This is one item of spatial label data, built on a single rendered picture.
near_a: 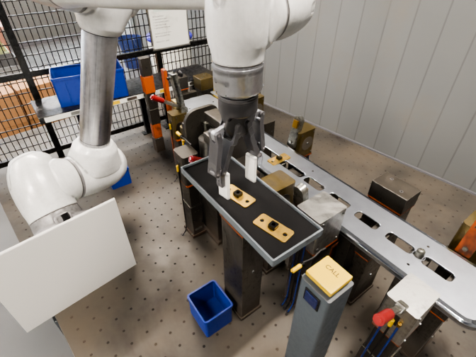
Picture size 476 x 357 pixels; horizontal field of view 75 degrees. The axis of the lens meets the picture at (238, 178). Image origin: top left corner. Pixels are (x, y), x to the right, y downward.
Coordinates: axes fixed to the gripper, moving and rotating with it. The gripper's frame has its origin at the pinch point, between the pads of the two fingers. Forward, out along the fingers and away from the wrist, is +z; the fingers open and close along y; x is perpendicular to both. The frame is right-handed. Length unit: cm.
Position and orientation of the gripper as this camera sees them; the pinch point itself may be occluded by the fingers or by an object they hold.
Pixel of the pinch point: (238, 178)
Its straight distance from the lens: 69.8
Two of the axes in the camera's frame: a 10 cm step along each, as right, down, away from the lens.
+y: -7.0, 4.4, -5.6
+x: 7.1, 4.4, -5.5
